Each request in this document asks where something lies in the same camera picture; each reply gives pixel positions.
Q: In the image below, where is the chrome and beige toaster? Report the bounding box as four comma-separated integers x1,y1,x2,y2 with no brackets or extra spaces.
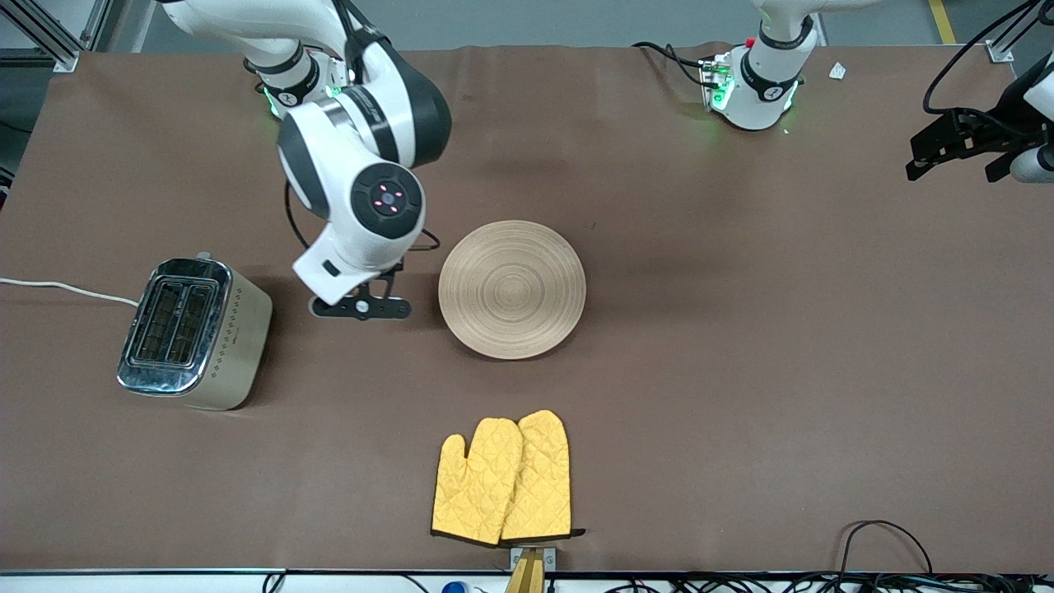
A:
116,251,273,411

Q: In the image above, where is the white toaster power cable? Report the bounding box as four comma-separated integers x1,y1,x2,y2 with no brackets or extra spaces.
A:
0,278,141,307

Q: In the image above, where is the black cable bundle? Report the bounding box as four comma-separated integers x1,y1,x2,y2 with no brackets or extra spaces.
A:
543,574,1054,593

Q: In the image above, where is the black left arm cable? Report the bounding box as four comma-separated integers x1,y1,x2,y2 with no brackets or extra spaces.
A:
922,0,1042,118

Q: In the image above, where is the aluminium frame profile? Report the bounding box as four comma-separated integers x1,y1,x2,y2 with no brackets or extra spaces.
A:
0,0,133,73
984,0,1054,64

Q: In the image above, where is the yellow quilted oven mitt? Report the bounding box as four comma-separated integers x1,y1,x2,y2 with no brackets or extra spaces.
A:
431,418,525,546
501,409,585,542

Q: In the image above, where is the black looped cable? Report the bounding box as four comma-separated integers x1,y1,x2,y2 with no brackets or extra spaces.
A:
836,521,935,577

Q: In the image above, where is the table cover cloth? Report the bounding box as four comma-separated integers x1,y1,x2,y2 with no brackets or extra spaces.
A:
0,43,1054,575

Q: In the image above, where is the round wooden plate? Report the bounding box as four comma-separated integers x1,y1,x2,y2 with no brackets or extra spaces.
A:
438,220,587,361

